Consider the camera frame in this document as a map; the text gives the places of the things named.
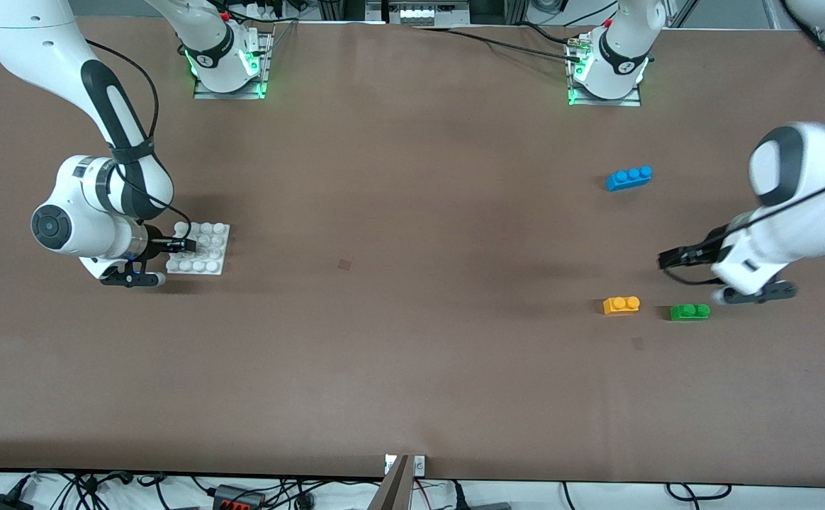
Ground long black table cable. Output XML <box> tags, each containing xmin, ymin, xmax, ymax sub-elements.
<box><xmin>412</xmin><ymin>27</ymin><xmax>585</xmax><ymax>63</ymax></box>

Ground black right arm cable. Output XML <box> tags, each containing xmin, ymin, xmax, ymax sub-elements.
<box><xmin>86</xmin><ymin>39</ymin><xmax>197</xmax><ymax>245</ymax></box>

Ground short black table cable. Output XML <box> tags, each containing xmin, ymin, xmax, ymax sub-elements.
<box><xmin>519</xmin><ymin>21</ymin><xmax>578</xmax><ymax>47</ymax></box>

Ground black box orange connectors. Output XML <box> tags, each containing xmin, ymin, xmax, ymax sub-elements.
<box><xmin>214</xmin><ymin>484</ymin><xmax>266</xmax><ymax>510</ymax></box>

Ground white studded base plate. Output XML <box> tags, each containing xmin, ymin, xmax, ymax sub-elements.
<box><xmin>166</xmin><ymin>222</ymin><xmax>230</xmax><ymax>275</ymax></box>

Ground grey-brown camera post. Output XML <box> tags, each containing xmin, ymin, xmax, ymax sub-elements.
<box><xmin>369</xmin><ymin>455</ymin><xmax>413</xmax><ymax>510</ymax></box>

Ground blue three-stud block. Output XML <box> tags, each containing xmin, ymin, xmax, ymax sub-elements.
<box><xmin>605</xmin><ymin>166</ymin><xmax>653</xmax><ymax>192</ymax></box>

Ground black looped floor cable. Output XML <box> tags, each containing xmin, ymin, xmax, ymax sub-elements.
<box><xmin>666</xmin><ymin>483</ymin><xmax>734</xmax><ymax>501</ymax></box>

